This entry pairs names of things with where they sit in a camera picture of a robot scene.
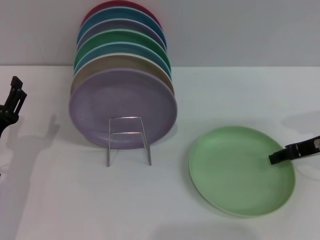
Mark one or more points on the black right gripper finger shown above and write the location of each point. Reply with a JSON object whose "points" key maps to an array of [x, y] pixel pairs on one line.
{"points": [[297, 150]]}

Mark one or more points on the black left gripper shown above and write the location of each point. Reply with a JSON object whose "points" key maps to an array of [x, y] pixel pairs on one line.
{"points": [[6, 117]]}

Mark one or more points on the light green plate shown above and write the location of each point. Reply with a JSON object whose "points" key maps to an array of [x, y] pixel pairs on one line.
{"points": [[235, 175]]}

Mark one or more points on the lavender plate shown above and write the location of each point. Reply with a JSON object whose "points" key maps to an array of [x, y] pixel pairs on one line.
{"points": [[100, 100]]}

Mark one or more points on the beige plate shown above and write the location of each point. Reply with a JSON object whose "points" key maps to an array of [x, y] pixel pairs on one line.
{"points": [[120, 62]]}

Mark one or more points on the light teal plate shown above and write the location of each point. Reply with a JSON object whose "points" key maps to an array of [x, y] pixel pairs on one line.
{"points": [[125, 48]]}

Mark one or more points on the dark green plate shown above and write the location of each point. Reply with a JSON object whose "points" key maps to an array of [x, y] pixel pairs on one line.
{"points": [[125, 36]]}

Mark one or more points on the slate grey plate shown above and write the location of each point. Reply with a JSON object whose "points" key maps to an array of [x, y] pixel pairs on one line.
{"points": [[125, 25]]}

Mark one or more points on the dark teal blue plate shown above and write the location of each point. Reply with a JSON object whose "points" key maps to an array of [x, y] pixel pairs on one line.
{"points": [[125, 13]]}

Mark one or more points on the maroon red plate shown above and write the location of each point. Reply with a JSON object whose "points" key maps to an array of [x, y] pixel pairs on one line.
{"points": [[125, 3]]}

